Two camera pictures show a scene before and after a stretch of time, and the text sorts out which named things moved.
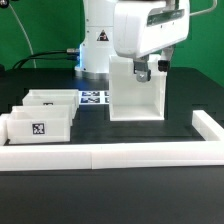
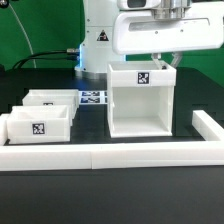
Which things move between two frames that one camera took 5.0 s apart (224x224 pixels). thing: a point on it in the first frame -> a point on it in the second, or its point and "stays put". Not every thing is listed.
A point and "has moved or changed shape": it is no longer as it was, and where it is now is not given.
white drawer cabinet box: (132, 100) has moved or changed shape
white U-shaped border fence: (209, 151) stays put
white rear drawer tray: (53, 98) stays put
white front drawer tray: (39, 124) stays put
